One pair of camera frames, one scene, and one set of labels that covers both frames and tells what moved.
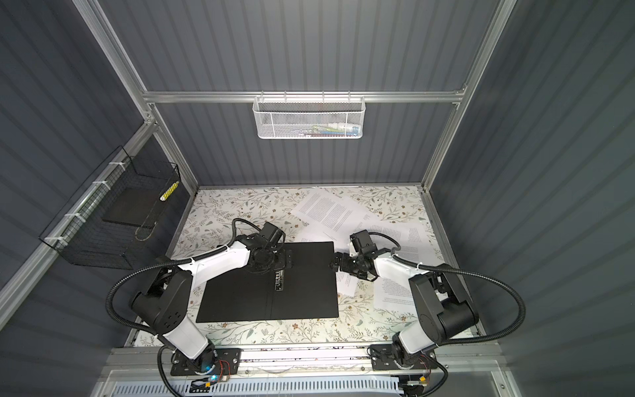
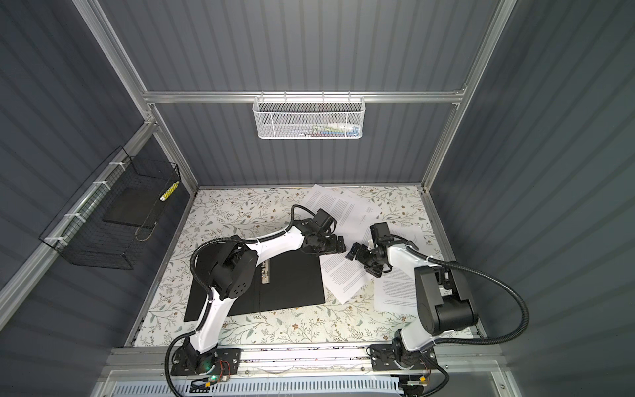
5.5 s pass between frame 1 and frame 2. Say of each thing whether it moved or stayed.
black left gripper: moved
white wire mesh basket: stayed
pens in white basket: stayed
